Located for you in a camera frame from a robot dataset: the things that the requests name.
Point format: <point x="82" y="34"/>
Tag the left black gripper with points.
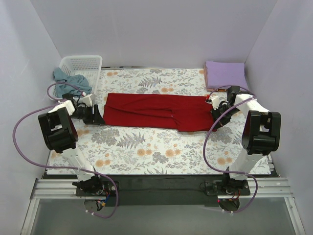
<point x="92" y="114"/>

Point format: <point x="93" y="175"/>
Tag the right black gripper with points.
<point x="218" y="117"/>

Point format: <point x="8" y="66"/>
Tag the red t shirt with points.
<point x="165" y="111"/>

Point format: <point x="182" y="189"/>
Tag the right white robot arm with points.
<point x="261" y="136"/>

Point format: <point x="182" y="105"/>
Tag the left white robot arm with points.
<point x="61" y="136"/>

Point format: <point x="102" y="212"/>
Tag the blue-grey t shirt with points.
<point x="74" y="85"/>

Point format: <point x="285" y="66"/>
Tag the folded purple t shirt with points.
<point x="230" y="73"/>

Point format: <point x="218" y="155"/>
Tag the floral tablecloth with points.
<point x="129" y="150"/>

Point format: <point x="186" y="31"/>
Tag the white plastic basket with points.
<point x="87" y="65"/>

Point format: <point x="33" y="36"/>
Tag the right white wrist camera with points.
<point x="214" y="101"/>

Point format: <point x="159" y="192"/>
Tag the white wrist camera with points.
<point x="214" y="101"/>
<point x="88" y="99"/>

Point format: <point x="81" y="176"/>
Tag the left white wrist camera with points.
<point x="88" y="99"/>

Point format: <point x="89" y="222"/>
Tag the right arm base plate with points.
<point x="229" y="188"/>

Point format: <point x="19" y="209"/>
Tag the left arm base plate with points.
<point x="107" y="189"/>

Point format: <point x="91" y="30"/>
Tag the aluminium rail frame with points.
<point x="153" y="209"/>

